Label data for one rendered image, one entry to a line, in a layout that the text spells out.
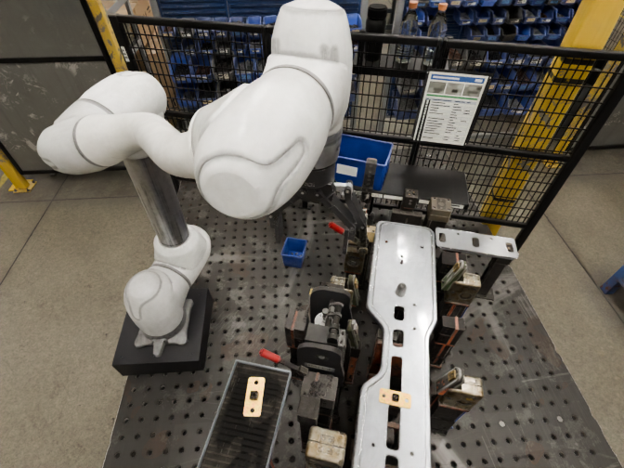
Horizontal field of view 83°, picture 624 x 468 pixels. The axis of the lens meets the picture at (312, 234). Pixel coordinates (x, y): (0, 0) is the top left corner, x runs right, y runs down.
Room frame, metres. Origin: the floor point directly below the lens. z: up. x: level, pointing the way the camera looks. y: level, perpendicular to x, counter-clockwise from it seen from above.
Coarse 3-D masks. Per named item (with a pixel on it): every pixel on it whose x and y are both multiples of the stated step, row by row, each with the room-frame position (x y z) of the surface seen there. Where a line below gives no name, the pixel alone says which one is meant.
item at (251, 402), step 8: (248, 384) 0.29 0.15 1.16; (256, 384) 0.29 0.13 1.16; (264, 384) 0.29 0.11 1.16; (248, 392) 0.27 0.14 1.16; (256, 392) 0.27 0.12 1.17; (248, 400) 0.26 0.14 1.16; (256, 400) 0.26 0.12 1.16; (248, 408) 0.24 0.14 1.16; (256, 408) 0.24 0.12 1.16; (248, 416) 0.22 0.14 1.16; (256, 416) 0.22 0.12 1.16
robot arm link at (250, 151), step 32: (224, 96) 0.36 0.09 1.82; (256, 96) 0.32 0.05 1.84; (288, 96) 0.33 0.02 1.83; (320, 96) 0.37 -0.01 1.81; (96, 128) 0.57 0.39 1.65; (128, 128) 0.53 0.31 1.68; (160, 128) 0.44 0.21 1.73; (192, 128) 0.33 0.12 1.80; (224, 128) 0.28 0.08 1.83; (256, 128) 0.28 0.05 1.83; (288, 128) 0.29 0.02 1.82; (320, 128) 0.33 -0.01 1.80; (96, 160) 0.56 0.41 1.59; (160, 160) 0.36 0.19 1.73; (192, 160) 0.31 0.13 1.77; (224, 160) 0.25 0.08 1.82; (256, 160) 0.25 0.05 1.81; (288, 160) 0.27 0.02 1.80; (224, 192) 0.25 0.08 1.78; (256, 192) 0.24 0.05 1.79; (288, 192) 0.26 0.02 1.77
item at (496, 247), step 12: (444, 228) 0.93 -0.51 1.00; (456, 240) 0.87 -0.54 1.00; (468, 240) 0.87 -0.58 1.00; (480, 240) 0.87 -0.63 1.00; (492, 240) 0.87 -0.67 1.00; (504, 240) 0.87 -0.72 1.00; (468, 252) 0.82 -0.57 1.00; (480, 252) 0.82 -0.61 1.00; (492, 252) 0.82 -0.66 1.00; (504, 252) 0.82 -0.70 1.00; (516, 252) 0.82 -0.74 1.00
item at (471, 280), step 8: (464, 280) 0.66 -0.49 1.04; (472, 280) 0.66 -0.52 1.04; (456, 288) 0.65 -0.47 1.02; (464, 288) 0.65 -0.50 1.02; (472, 288) 0.64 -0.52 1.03; (448, 296) 0.65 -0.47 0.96; (456, 296) 0.65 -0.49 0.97; (464, 296) 0.65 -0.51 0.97; (472, 296) 0.64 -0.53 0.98; (440, 304) 0.69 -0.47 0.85; (448, 304) 0.65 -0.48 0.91; (456, 304) 0.64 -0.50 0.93; (464, 304) 0.64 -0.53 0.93; (440, 312) 0.66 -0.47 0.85; (448, 312) 0.65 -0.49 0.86; (456, 312) 0.65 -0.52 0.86
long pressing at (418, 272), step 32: (384, 224) 0.96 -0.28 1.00; (384, 256) 0.80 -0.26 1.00; (416, 256) 0.80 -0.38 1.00; (384, 288) 0.66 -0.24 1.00; (416, 288) 0.66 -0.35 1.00; (384, 320) 0.54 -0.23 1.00; (416, 320) 0.54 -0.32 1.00; (384, 352) 0.44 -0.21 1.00; (416, 352) 0.44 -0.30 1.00; (384, 384) 0.35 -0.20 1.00; (416, 384) 0.35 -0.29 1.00; (384, 416) 0.27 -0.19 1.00; (416, 416) 0.27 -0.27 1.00; (384, 448) 0.19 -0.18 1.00; (416, 448) 0.19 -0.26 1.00
